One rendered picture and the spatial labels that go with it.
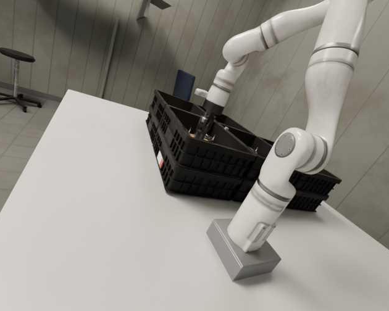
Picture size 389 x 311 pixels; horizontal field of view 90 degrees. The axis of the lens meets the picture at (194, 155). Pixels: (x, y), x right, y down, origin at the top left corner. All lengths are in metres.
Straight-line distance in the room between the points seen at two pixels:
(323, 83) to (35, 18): 3.33
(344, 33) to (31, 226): 0.77
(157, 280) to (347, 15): 0.69
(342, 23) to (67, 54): 3.24
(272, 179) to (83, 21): 3.24
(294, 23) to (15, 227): 0.81
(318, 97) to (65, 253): 0.63
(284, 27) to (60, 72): 3.17
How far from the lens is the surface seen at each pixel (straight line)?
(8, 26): 3.56
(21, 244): 0.52
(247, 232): 0.55
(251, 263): 0.56
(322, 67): 0.54
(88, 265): 0.48
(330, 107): 0.53
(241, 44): 0.68
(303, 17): 0.69
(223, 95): 0.69
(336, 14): 0.60
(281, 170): 0.47
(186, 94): 3.10
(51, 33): 3.47
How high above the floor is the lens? 1.10
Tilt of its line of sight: 21 degrees down
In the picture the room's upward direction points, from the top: 24 degrees clockwise
